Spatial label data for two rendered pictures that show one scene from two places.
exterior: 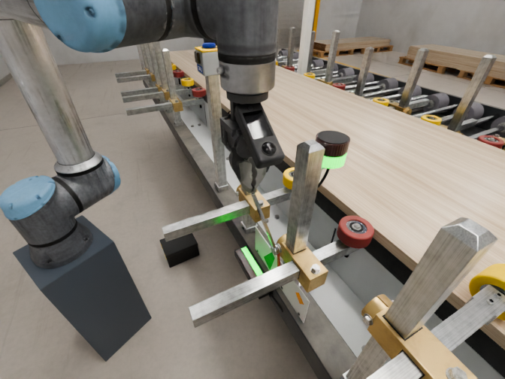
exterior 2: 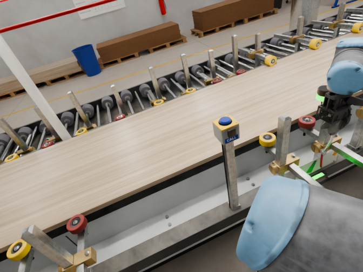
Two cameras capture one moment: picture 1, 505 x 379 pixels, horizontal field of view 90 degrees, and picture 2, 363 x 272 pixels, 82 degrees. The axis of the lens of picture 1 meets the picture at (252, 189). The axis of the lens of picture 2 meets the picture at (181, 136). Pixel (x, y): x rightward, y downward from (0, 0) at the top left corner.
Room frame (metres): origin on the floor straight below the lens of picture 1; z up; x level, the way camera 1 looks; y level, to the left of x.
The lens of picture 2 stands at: (0.85, 0.74, 1.66)
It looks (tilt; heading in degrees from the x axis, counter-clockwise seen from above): 37 degrees down; 286
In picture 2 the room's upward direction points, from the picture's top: 15 degrees counter-clockwise
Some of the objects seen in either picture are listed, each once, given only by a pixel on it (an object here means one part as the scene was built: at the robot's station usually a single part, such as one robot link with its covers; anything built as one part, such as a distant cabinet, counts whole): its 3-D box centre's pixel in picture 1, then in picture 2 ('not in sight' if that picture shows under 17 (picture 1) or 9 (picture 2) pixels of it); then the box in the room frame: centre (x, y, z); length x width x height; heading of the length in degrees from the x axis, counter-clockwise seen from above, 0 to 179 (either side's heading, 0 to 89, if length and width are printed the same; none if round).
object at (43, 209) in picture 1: (40, 207); not in sight; (0.63, 0.70, 0.79); 0.17 x 0.15 x 0.18; 151
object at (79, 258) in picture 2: (175, 103); (77, 262); (1.49, 0.45, 0.84); 0.14 x 0.06 x 0.05; 27
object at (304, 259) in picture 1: (300, 259); (325, 143); (0.38, -0.11, 0.85); 0.14 x 0.06 x 0.05; 27
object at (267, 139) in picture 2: (294, 187); (267, 144); (0.65, -0.13, 0.85); 0.08 x 0.08 x 0.11
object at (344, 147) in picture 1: (331, 143); (325, 90); (0.42, -0.14, 1.13); 0.06 x 0.06 x 0.02
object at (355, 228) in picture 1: (351, 241); (305, 127); (0.43, -0.25, 0.85); 0.08 x 0.08 x 0.11
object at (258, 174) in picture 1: (253, 168); (326, 125); (0.45, 0.00, 1.05); 0.06 x 0.03 x 0.09; 27
